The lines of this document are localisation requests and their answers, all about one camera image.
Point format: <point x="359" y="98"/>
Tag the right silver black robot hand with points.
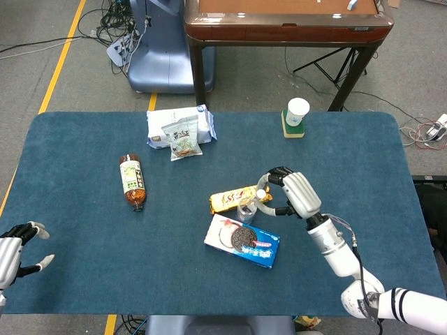
<point x="302" y="195"/>

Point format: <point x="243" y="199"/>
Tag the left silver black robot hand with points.
<point x="7" y="254"/>

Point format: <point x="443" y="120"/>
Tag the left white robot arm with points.
<point x="1" y="296"/>

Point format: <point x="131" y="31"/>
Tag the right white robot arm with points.
<point x="335" y="251"/>

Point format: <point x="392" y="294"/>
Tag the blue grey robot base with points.
<point x="160" y="52"/>

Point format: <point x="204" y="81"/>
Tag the small clear glass cup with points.
<point x="244" y="218"/>

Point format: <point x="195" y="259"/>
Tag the green yellow sponge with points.
<point x="293" y="132"/>

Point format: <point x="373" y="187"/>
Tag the blue sandwich cookie box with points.
<point x="258" y="251"/>

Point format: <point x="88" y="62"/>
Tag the yellow snack bar wrapper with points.
<point x="223" y="200"/>

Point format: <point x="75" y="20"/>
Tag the blue felt table mat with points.
<point x="87" y="251"/>

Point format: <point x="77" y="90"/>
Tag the white paper cup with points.
<point x="296" y="111"/>

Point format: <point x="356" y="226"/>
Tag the yellow snack wrapper on floor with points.
<point x="307" y="321"/>

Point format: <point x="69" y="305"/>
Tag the black tripod stand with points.
<point x="328" y="71"/>

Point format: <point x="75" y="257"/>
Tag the small green snack packet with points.
<point x="181" y="141"/>

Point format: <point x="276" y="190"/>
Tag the black box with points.
<point x="434" y="199"/>

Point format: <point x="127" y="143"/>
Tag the brown tea bottle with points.
<point x="132" y="178"/>

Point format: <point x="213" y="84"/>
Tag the white power adapter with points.
<point x="436" y="130"/>

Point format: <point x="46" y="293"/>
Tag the grey blue robot body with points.
<point x="209" y="326"/>

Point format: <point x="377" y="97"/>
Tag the large white snack bag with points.
<point x="157" y="125"/>

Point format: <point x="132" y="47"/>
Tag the brown wooden table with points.
<point x="286" y="31"/>

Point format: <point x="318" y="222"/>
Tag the white blue small item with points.
<point x="352" y="4"/>

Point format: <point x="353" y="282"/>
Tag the brown cardboard piece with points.
<point x="394" y="3"/>

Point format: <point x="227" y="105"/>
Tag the white power strip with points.
<point x="117" y="52"/>

